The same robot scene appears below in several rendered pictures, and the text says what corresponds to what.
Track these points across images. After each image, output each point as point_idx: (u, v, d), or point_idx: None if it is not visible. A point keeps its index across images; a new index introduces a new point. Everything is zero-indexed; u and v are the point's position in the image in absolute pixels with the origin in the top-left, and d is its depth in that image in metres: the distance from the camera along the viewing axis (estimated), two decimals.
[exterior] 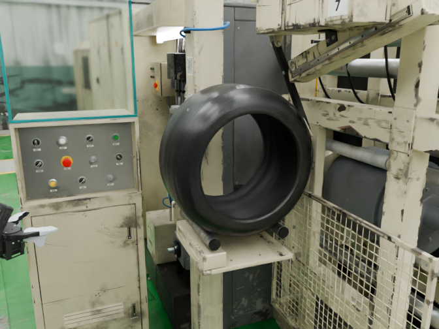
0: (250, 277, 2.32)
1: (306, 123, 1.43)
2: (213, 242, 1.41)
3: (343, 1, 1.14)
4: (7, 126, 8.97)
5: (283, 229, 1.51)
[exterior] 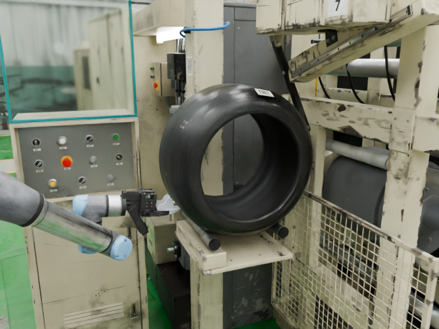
0: (250, 277, 2.32)
1: (260, 94, 1.33)
2: (211, 248, 1.41)
3: (343, 1, 1.14)
4: (7, 126, 8.97)
5: (280, 235, 1.51)
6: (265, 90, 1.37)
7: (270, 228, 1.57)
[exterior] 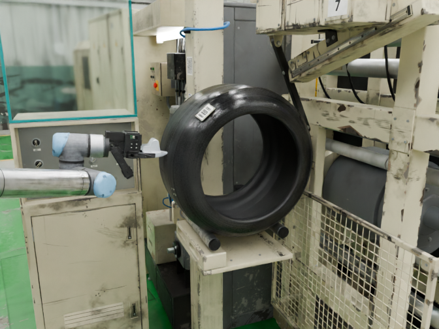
0: (250, 277, 2.32)
1: (203, 119, 1.28)
2: (217, 247, 1.42)
3: (343, 1, 1.14)
4: (7, 126, 8.97)
5: (285, 235, 1.52)
6: (204, 107, 1.31)
7: None
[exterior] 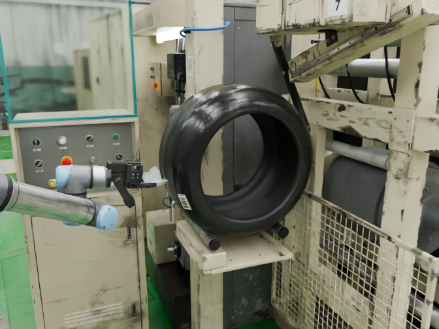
0: (250, 277, 2.32)
1: (190, 207, 1.34)
2: (211, 243, 1.41)
3: (343, 1, 1.14)
4: (7, 126, 8.97)
5: (282, 230, 1.51)
6: (179, 198, 1.35)
7: None
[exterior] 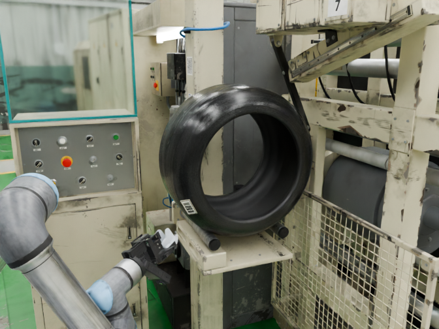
0: (250, 277, 2.32)
1: (196, 211, 1.36)
2: (216, 241, 1.41)
3: (343, 1, 1.14)
4: (7, 126, 8.97)
5: (286, 229, 1.51)
6: (183, 205, 1.36)
7: (277, 221, 1.58)
